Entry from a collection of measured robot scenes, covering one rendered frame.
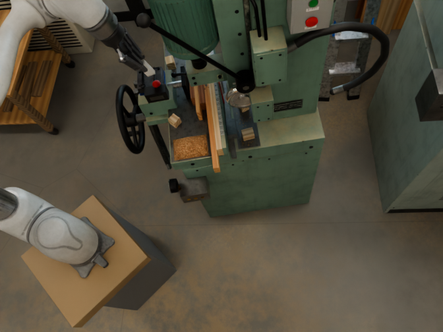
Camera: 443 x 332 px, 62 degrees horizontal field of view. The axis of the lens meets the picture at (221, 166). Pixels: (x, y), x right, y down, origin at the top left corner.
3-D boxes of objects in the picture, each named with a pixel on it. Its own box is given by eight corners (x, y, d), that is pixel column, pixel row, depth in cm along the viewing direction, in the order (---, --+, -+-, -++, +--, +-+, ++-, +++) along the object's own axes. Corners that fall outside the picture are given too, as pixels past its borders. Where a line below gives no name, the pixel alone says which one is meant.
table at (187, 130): (146, 49, 164) (141, 39, 158) (213, 36, 161) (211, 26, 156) (149, 174, 139) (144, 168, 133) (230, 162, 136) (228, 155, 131)
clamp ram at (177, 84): (170, 83, 146) (164, 69, 138) (189, 80, 146) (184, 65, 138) (171, 102, 143) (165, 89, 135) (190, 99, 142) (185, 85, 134)
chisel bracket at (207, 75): (190, 74, 137) (184, 58, 129) (227, 67, 136) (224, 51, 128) (191, 90, 134) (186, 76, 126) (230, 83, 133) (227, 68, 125)
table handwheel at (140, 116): (111, 70, 146) (111, 136, 135) (160, 61, 145) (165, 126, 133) (136, 108, 173) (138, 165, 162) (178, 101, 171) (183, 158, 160)
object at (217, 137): (203, 28, 156) (201, 20, 152) (207, 27, 156) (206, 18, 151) (218, 155, 131) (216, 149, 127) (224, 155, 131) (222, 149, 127)
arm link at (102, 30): (107, -3, 103) (120, 11, 108) (80, 9, 106) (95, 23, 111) (106, 21, 99) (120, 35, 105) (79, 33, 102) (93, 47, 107)
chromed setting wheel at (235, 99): (227, 105, 132) (222, 85, 121) (262, 99, 131) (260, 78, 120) (228, 112, 131) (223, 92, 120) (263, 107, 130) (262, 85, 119)
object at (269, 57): (252, 66, 114) (248, 30, 101) (281, 60, 114) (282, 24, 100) (256, 88, 111) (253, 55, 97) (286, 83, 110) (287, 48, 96)
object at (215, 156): (199, 37, 155) (197, 29, 151) (204, 35, 155) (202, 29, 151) (214, 172, 129) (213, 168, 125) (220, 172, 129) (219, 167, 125)
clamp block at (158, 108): (144, 87, 152) (137, 74, 144) (177, 82, 151) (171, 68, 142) (146, 118, 146) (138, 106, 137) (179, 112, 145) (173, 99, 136)
